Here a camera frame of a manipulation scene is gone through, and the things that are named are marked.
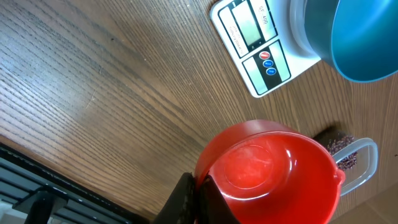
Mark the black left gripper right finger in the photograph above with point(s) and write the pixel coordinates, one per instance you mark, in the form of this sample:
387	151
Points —
212	207

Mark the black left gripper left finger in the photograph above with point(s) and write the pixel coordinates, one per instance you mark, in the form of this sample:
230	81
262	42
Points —
180	206

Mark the red measuring scoop blue handle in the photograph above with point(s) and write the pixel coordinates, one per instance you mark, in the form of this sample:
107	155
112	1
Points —
269	173

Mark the white digital kitchen scale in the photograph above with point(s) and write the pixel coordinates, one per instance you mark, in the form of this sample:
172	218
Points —
266	40

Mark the blue metal bowl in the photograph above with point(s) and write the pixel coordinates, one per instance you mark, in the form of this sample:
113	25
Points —
356	37

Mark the clear plastic container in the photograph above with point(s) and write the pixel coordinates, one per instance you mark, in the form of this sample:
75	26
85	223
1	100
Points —
356	157

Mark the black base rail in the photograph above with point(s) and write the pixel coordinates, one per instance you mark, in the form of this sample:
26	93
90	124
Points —
42	193

